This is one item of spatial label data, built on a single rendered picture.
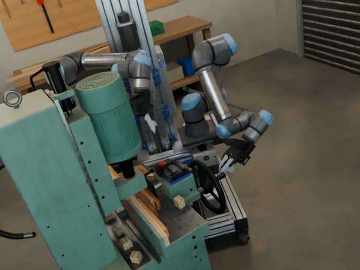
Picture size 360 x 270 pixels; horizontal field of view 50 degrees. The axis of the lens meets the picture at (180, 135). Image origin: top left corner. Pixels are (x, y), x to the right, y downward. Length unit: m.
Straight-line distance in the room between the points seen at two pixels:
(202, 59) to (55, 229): 1.00
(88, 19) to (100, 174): 3.36
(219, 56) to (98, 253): 1.06
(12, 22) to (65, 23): 0.55
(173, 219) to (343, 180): 1.83
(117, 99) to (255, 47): 4.41
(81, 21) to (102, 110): 3.34
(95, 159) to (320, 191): 1.99
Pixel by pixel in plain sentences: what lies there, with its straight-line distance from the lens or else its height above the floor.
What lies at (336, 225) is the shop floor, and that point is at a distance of 2.81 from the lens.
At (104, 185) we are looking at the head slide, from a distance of 1.53.
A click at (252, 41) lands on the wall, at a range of 5.64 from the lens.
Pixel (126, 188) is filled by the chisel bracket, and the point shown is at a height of 1.04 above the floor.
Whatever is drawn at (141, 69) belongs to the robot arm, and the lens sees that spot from 1.73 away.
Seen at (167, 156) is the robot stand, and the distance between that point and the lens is 2.34.
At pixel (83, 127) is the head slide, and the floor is 1.39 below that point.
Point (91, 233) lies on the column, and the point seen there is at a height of 0.99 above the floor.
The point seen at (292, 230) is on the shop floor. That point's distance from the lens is 2.77.
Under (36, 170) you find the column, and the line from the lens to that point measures 1.38.
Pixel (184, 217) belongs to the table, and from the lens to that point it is 1.61.
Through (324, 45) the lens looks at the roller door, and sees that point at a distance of 5.10.
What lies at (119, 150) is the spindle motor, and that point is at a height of 1.24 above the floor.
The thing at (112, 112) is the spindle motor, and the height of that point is 1.40.
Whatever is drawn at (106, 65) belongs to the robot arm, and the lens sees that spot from 2.00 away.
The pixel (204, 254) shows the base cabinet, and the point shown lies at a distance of 1.77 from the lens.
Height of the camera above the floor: 1.96
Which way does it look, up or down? 29 degrees down
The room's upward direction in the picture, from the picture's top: 14 degrees counter-clockwise
